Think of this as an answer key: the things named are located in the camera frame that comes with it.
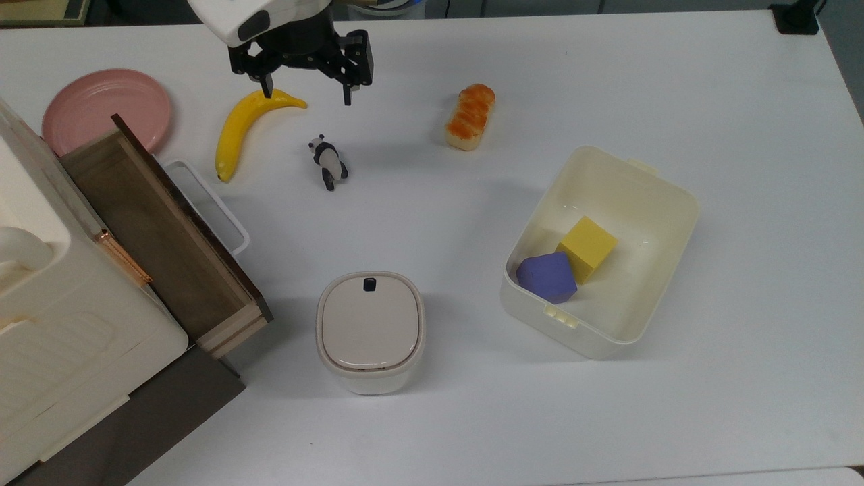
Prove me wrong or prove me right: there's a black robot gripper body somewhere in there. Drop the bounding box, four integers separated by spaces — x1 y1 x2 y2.
255 7 338 72

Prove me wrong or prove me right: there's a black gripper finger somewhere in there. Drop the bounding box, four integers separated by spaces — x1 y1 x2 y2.
227 42 277 99
332 30 375 107

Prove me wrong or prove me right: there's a cream plastic box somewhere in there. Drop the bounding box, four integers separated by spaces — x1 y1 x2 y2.
499 146 700 360

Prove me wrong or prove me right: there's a yellow toy banana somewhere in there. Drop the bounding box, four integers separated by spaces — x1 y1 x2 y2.
215 88 308 184

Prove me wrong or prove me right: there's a blue and white round object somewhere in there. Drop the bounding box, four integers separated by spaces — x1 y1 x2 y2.
348 0 426 16

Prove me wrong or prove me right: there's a small panda figurine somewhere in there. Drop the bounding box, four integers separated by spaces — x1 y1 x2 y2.
308 134 350 192

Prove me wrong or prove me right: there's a toy bread loaf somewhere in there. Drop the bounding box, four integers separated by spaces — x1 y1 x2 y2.
445 83 497 152

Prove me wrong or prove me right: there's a pink plate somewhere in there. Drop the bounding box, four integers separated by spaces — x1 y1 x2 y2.
42 68 173 158

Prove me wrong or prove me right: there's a brown wooden drawer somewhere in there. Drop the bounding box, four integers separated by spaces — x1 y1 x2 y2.
61 113 274 360

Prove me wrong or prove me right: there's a yellow framed board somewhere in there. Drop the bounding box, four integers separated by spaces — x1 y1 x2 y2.
0 0 92 28

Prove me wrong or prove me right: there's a cream lidded trash bin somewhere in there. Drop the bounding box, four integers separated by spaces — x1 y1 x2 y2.
316 271 427 396

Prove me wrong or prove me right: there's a purple foam block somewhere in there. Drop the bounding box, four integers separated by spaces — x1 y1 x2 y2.
516 252 578 304

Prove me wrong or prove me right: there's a yellow foam cube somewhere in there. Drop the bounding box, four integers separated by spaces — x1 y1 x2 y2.
556 216 618 284

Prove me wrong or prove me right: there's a white toy faucet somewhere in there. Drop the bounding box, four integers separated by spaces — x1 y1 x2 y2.
0 226 54 279

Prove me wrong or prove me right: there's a cream toy kitchen cabinet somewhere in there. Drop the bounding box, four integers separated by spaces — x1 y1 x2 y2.
0 98 246 486

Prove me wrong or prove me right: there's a black table clamp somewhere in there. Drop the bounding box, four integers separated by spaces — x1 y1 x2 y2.
769 0 821 36

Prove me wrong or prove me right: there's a white drawer handle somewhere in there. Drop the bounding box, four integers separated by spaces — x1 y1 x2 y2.
161 158 251 257

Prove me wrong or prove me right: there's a copper cabinet handle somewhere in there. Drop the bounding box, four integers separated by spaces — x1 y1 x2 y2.
92 229 153 285

